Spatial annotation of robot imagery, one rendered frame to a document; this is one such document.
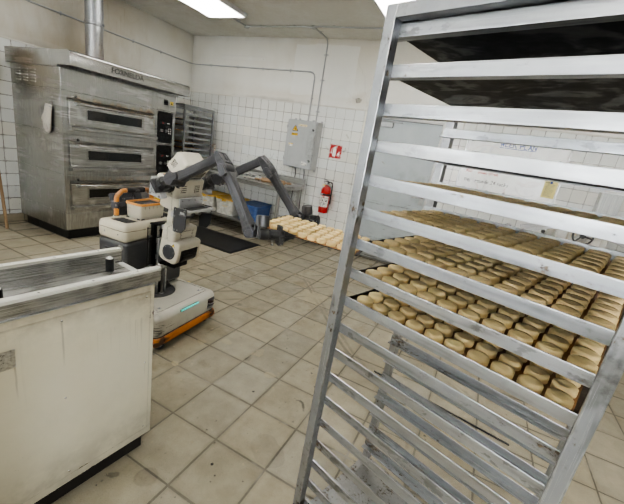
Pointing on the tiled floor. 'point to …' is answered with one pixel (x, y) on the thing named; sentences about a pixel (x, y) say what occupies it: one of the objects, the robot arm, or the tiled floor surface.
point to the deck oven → (86, 134)
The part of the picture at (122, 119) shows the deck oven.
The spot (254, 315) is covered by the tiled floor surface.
